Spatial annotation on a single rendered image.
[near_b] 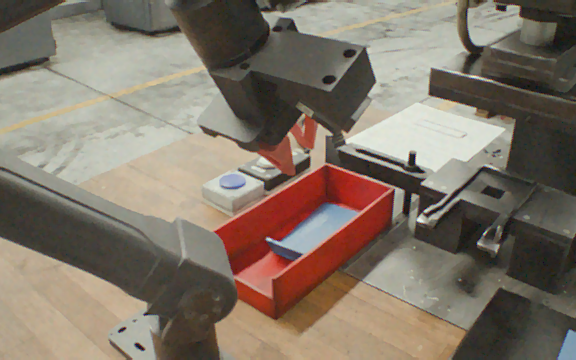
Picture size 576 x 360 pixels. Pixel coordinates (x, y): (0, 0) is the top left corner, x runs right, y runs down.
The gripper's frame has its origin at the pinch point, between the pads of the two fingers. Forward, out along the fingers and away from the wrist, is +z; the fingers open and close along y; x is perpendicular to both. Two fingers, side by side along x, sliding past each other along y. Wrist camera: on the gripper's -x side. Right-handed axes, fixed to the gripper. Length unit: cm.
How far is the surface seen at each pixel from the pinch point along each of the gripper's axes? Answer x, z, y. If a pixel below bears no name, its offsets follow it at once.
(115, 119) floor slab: 268, 161, 58
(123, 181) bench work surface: 41.6, 19.7, -6.0
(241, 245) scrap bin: 12.6, 18.1, -5.9
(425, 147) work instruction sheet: 10, 42, 32
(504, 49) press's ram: -10.8, 3.8, 22.3
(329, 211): 9.6, 26.0, 6.4
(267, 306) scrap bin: 2.2, 14.9, -11.3
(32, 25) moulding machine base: 428, 139, 96
